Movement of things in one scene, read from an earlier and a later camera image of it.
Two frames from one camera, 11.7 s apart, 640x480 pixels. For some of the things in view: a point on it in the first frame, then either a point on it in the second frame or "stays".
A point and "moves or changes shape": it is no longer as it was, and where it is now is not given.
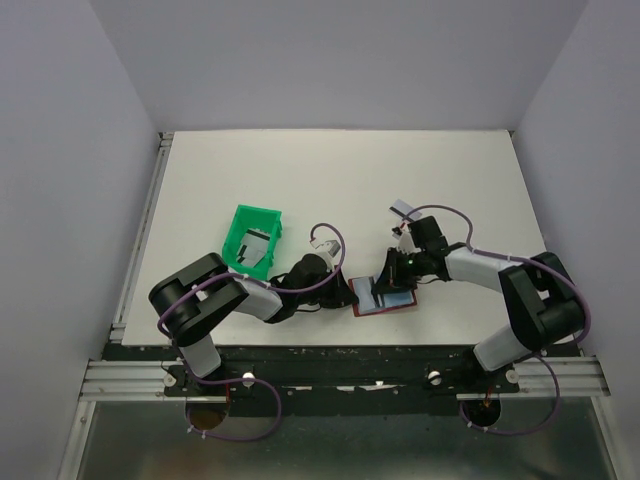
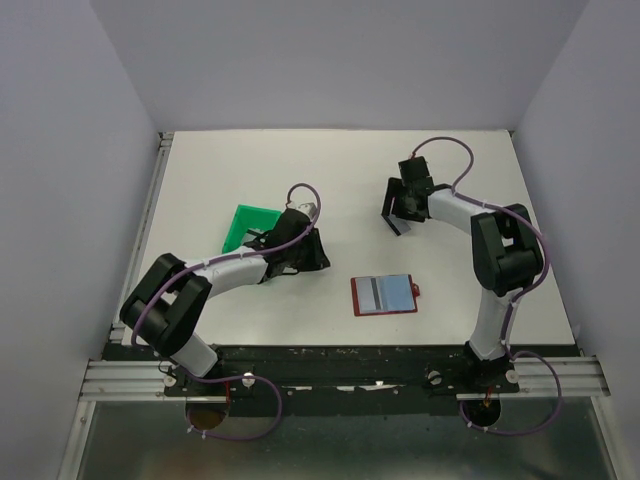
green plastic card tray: (251, 217) stays
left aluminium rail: (118, 325) stays
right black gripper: (390, 278) → (395, 189)
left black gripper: (340, 292) → (318, 258)
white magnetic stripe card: (401, 208) moves or changes shape
